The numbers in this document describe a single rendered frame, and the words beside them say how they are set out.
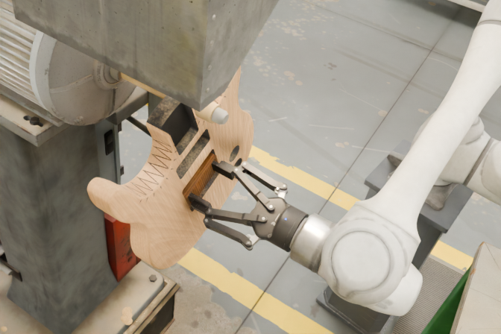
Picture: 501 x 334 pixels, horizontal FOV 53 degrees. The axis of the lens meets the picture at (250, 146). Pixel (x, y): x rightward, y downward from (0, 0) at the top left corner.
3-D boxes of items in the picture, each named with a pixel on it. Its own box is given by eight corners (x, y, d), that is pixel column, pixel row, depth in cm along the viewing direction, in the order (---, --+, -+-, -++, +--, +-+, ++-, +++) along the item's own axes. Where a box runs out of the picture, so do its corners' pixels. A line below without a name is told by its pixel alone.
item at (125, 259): (60, 245, 167) (45, 168, 142) (88, 221, 175) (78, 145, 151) (118, 284, 159) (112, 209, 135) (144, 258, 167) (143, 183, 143)
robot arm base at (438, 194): (399, 145, 167) (405, 133, 163) (461, 180, 158) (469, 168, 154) (373, 172, 156) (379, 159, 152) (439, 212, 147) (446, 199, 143)
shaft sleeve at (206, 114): (128, 80, 86) (118, 76, 83) (136, 63, 86) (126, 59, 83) (215, 124, 80) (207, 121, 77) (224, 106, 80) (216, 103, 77)
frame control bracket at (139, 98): (104, 118, 112) (102, 105, 110) (158, 82, 125) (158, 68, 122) (117, 126, 111) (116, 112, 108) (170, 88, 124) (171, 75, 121)
